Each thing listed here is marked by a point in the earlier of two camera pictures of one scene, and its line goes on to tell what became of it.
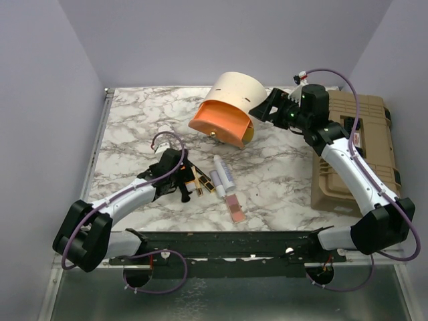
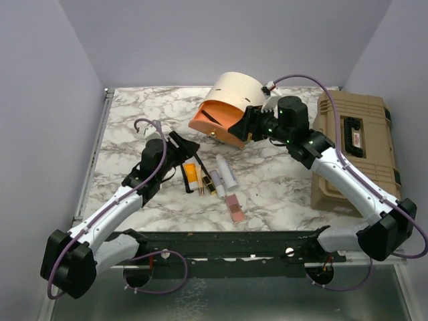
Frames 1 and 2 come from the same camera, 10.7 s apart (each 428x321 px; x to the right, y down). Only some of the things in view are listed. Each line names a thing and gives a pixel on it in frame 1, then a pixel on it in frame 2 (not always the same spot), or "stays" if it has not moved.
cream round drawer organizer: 238,88 stays
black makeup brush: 185,196 → 204,112
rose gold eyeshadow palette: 235,210 stays
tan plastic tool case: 373,144 stays
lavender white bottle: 220,191 stays
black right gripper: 277,98 → 242,128
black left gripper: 184,174 → 186,149
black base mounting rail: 231,254 stays
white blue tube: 225,173 stays
